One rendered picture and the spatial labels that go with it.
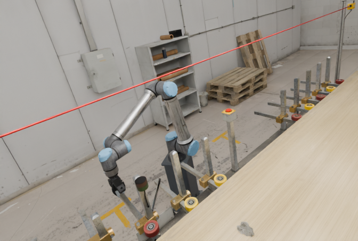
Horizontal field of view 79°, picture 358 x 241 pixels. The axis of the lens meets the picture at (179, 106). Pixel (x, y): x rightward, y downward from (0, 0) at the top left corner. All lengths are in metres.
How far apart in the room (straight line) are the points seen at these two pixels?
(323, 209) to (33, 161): 3.48
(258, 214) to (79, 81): 3.07
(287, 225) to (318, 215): 0.16
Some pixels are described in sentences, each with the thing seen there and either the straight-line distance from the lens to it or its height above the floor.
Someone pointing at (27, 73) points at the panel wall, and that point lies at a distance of 3.54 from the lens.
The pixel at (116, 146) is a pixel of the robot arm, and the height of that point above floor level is 1.19.
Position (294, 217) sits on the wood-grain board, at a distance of 1.30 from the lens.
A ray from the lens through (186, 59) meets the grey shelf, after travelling 4.30.
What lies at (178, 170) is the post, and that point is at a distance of 1.35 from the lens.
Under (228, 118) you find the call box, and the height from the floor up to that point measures 1.19.
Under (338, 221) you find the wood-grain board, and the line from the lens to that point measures 1.34.
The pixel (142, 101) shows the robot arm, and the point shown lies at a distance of 1.71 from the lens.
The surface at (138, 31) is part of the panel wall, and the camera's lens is 4.04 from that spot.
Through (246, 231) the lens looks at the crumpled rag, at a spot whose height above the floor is 0.92.
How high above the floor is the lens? 1.89
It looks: 22 degrees down
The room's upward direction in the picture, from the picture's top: 12 degrees counter-clockwise
